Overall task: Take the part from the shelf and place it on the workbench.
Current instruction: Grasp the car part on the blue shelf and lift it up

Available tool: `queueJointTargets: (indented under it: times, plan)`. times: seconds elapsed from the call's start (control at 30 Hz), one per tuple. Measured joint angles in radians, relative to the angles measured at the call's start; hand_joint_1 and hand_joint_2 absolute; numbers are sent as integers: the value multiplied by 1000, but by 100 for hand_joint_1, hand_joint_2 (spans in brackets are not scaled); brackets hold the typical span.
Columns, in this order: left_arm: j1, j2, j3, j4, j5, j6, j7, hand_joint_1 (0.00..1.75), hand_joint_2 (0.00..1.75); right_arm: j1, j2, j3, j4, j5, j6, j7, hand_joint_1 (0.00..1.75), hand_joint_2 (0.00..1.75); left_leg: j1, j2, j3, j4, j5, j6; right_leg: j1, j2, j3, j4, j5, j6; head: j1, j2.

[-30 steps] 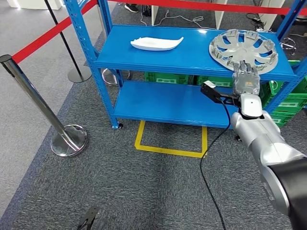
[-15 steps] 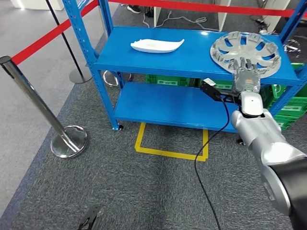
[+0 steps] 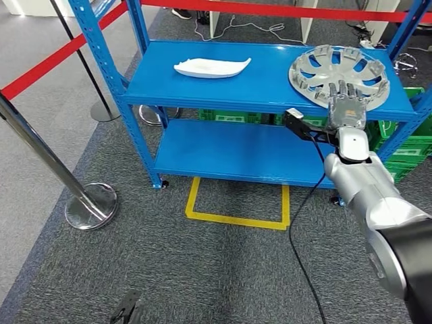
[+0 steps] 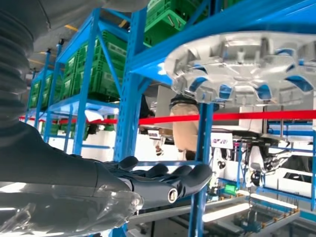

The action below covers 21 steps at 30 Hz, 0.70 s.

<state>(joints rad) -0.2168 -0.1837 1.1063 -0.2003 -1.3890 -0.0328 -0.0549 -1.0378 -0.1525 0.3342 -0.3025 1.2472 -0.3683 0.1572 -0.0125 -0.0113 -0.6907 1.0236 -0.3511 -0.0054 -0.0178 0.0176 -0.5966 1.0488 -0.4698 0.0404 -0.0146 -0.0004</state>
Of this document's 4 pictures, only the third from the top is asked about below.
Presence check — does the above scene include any white floor cable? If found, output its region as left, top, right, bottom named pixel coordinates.
left=193, top=14, right=306, bottom=46

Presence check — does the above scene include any silver wheel hubcap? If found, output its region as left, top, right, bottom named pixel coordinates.
left=288, top=45, right=390, bottom=113

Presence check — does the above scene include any blue metal shelf rack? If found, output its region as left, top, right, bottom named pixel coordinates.
left=67, top=0, right=432, bottom=207

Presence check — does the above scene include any red barrier belt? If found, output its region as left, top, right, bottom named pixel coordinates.
left=0, top=1, right=129, bottom=101
left=140, top=0, right=432, bottom=24

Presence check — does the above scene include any green plastic crate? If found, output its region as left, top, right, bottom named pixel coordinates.
left=198, top=109, right=262, bottom=125
left=366, top=123, right=432, bottom=184
left=378, top=87, right=432, bottom=146
left=273, top=113, right=328, bottom=128

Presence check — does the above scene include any white display platform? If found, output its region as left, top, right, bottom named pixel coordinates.
left=2, top=0, right=76, bottom=18

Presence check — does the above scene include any black camera cable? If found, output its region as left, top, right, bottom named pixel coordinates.
left=289, top=134, right=328, bottom=324

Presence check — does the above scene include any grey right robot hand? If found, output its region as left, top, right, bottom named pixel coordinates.
left=327, top=80, right=367, bottom=132

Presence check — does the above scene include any chrome stanchion post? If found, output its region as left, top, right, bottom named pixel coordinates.
left=138, top=104, right=179, bottom=127
left=0, top=91, right=119, bottom=232

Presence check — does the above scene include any tangled wire bundle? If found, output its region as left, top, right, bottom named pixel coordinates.
left=393, top=53, right=418, bottom=80

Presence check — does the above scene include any white desk panel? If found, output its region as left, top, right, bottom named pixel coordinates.
left=209, top=0, right=221, bottom=39
left=366, top=0, right=400, bottom=46
left=301, top=0, right=319, bottom=45

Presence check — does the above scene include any black stanchion post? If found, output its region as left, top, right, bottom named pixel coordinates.
left=49, top=0, right=122, bottom=123

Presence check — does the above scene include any white plastic car part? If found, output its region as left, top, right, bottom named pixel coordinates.
left=173, top=57, right=252, bottom=80

